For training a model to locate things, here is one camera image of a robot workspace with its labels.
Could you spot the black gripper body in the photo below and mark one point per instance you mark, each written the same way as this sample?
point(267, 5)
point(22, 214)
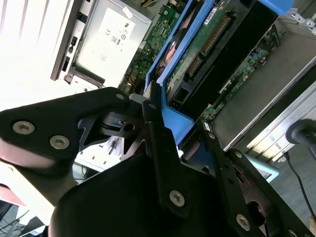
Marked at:
point(111, 209)

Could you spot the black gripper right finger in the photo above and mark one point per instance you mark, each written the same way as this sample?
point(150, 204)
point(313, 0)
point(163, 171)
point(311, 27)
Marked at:
point(229, 177)

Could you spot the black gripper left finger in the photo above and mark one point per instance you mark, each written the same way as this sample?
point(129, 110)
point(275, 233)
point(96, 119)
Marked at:
point(61, 118)

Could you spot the hard disk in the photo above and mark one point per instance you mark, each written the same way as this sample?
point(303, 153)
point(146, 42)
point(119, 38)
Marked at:
point(177, 123)

